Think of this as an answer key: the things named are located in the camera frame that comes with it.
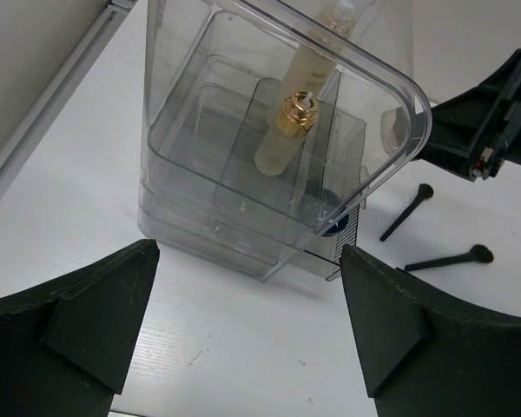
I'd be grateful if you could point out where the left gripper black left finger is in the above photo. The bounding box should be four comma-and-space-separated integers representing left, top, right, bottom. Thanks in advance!
0, 239, 160, 416

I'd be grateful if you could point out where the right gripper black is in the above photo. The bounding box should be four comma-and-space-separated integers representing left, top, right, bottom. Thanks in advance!
407, 49, 521, 181

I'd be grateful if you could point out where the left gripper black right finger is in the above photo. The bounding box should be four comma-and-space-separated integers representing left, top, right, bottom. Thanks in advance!
340, 246, 521, 416

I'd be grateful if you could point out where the small beige bottle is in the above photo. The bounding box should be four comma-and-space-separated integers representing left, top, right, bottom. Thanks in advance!
254, 91, 319, 176

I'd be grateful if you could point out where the clear acrylic organizer box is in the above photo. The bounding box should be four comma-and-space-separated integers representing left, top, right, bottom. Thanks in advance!
138, 1, 432, 281

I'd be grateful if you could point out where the black makeup brush angled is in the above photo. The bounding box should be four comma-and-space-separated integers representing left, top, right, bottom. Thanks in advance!
379, 183, 434, 242

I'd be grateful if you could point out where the black makeup brush orange tip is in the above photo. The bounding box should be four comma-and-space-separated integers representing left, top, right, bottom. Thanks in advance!
405, 244, 494, 272

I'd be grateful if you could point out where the aluminium left side rail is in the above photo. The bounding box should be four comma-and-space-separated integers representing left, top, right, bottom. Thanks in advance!
0, 1, 135, 200

